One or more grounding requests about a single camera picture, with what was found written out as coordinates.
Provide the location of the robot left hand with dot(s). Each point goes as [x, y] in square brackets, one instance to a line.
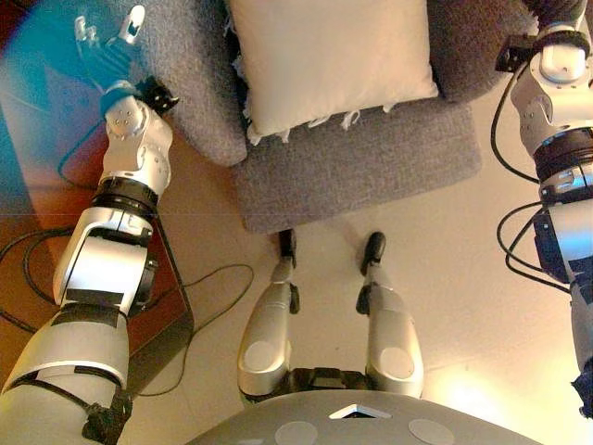
[111, 60]

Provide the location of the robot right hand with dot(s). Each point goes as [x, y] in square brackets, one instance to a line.
[556, 10]

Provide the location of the white tasselled cushion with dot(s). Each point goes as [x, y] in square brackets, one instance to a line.
[333, 55]

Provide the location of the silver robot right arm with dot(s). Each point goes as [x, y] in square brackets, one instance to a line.
[556, 106]

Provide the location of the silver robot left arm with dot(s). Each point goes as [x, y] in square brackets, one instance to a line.
[97, 264]

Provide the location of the glossy dark reflective cabinet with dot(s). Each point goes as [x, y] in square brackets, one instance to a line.
[28, 139]

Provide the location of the grey fabric tub armchair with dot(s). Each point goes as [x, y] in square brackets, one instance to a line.
[361, 167]

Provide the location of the silver robot left leg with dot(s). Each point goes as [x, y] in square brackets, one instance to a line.
[264, 334]

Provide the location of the silver robot leg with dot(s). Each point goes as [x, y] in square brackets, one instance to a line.
[394, 334]
[264, 334]

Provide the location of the silver robot right leg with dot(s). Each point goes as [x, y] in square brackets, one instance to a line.
[394, 334]

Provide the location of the silver robot torso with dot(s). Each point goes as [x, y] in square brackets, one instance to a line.
[361, 426]

